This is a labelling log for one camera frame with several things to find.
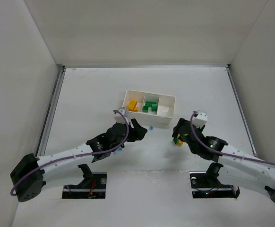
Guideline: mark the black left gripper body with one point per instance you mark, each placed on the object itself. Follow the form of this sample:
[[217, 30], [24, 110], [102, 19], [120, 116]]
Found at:
[[130, 132]]

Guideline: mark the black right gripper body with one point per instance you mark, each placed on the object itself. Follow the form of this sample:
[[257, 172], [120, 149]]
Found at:
[[183, 130]]

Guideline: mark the green yellow lego stack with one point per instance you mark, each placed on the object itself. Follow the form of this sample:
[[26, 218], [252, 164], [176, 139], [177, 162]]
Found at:
[[177, 141]]

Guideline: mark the yellow curved lego brick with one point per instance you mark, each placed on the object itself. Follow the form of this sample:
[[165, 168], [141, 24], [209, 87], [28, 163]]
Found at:
[[132, 104]]

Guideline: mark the small green lego brick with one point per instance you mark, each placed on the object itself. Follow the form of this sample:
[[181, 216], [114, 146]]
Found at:
[[145, 109]]

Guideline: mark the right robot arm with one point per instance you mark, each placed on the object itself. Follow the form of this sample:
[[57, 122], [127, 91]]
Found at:
[[229, 165]]

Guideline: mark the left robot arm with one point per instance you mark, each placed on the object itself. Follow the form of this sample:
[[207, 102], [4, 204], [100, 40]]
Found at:
[[33, 174]]

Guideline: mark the white three-compartment plastic container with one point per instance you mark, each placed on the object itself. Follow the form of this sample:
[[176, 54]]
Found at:
[[160, 118]]

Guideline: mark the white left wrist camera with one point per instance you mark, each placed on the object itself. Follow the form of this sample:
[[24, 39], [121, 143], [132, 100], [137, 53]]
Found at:
[[120, 115]]

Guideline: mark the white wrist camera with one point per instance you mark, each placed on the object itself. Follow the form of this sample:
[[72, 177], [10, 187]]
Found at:
[[199, 118], [120, 115]]

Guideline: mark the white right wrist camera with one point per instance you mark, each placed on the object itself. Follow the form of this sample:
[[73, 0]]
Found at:
[[199, 118]]

